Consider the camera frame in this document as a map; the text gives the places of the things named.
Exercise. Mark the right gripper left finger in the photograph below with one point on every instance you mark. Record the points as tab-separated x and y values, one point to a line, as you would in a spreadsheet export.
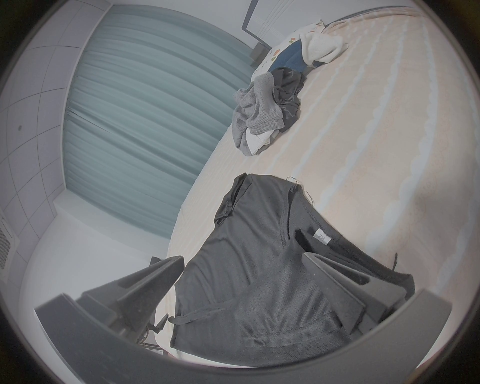
142	292

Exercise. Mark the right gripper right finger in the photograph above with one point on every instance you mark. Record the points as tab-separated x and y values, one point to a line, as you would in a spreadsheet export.
348	292

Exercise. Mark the black T-shirt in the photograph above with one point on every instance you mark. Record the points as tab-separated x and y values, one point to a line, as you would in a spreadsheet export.
255	270

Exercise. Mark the bed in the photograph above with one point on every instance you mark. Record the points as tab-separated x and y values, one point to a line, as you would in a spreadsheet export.
393	150

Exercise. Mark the ceiling air conditioner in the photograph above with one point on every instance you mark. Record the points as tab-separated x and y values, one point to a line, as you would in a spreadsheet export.
7	243

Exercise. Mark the blue-green curtain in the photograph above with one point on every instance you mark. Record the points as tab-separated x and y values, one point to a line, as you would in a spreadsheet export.
150	123

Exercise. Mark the small white garment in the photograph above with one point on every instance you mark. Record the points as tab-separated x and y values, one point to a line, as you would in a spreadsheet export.
257	142

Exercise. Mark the grey garment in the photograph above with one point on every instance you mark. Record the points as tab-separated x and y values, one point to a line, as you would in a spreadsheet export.
258	108

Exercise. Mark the black shiny garment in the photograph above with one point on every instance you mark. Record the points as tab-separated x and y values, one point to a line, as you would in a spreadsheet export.
288	93

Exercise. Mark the dark blue garment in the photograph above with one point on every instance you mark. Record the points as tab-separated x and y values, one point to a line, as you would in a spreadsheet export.
290	58

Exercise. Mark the large white garment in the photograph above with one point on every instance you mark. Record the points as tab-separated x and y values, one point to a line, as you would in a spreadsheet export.
322	47

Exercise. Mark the grey bedside table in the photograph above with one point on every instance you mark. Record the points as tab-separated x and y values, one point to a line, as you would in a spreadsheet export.
260	52

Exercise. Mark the white printed pillow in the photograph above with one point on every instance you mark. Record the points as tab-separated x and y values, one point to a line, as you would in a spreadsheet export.
288	41

